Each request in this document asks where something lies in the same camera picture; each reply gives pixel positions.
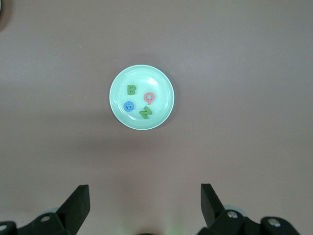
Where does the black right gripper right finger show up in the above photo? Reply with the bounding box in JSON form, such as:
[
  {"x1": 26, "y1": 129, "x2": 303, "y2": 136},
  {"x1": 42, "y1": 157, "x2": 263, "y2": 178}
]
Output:
[{"x1": 198, "y1": 183, "x2": 300, "y2": 235}]

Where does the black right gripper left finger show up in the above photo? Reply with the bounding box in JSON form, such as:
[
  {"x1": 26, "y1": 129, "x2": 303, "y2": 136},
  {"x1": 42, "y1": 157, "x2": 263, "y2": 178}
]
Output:
[{"x1": 0, "y1": 185, "x2": 90, "y2": 235}]

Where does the green capital letter N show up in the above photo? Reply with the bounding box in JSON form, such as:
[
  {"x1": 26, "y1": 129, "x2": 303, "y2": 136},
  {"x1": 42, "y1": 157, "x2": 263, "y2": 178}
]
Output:
[{"x1": 138, "y1": 106, "x2": 153, "y2": 120}]

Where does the pink capital letter Q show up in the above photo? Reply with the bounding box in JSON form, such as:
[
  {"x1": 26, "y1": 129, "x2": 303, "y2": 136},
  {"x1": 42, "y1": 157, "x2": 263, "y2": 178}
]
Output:
[{"x1": 143, "y1": 92, "x2": 156, "y2": 105}]

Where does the light green plate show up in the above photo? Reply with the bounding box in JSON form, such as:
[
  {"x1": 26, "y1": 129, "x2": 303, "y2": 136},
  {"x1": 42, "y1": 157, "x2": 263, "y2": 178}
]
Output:
[{"x1": 109, "y1": 64, "x2": 175, "y2": 131}]

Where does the brown table cover mat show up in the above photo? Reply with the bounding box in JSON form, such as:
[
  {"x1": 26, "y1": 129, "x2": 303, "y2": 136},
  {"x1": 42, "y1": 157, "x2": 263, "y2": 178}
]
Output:
[{"x1": 0, "y1": 0, "x2": 313, "y2": 235}]

